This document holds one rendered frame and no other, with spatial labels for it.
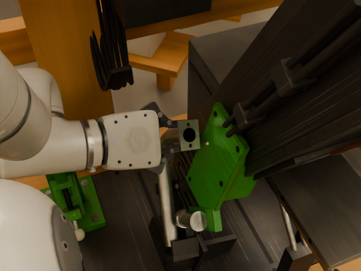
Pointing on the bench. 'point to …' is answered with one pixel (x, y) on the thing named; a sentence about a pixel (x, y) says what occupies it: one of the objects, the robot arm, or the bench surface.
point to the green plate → (219, 164)
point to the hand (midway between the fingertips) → (180, 135)
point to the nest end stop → (180, 256)
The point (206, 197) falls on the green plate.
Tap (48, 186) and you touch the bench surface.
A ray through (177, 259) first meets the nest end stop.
